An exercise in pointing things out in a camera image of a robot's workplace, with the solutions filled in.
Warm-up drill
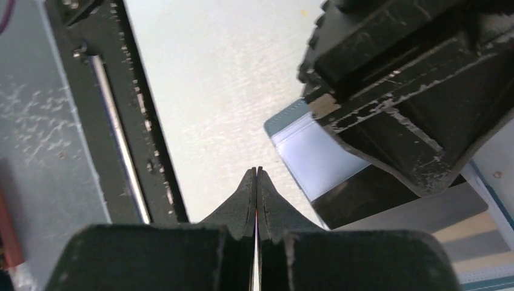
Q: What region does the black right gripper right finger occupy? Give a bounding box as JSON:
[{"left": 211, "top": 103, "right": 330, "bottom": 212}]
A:
[{"left": 256, "top": 168, "right": 461, "bottom": 290}]

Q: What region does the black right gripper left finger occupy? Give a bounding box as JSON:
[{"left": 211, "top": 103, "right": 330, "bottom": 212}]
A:
[{"left": 45, "top": 168, "right": 257, "bottom": 290}]

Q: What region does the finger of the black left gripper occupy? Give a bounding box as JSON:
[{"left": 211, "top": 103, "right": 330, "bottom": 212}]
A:
[{"left": 298, "top": 1, "right": 513, "bottom": 196}]

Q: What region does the black card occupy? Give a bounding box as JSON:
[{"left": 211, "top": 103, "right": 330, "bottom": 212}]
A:
[{"left": 311, "top": 166, "right": 487, "bottom": 233}]

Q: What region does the orange striped card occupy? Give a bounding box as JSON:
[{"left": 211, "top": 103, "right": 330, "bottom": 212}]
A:
[{"left": 340, "top": 182, "right": 513, "bottom": 273}]

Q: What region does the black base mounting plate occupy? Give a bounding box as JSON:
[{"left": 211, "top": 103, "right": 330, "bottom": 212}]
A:
[{"left": 43, "top": 1, "right": 189, "bottom": 225}]

